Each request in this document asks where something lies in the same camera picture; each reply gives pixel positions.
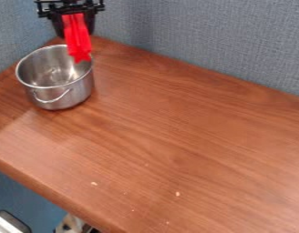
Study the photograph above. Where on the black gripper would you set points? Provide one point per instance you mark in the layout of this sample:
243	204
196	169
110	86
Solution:
54	8

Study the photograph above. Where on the red plastic block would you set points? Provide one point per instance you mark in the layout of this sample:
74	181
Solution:
77	36

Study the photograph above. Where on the metal pot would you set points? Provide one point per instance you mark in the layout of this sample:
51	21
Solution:
57	82

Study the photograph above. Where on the grey device below table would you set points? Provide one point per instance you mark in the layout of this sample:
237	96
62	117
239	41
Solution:
11	224

